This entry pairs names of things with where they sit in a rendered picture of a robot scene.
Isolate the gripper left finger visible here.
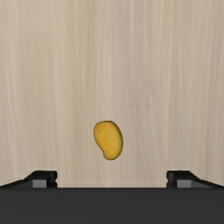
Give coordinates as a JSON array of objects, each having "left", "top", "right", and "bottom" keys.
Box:
[{"left": 0, "top": 170, "right": 59, "bottom": 189}]

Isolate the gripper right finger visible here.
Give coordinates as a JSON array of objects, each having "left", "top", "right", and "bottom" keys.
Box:
[{"left": 165, "top": 170, "right": 224, "bottom": 189}]

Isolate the yellow mango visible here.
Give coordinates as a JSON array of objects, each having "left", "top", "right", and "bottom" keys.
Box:
[{"left": 93, "top": 120, "right": 124, "bottom": 161}]

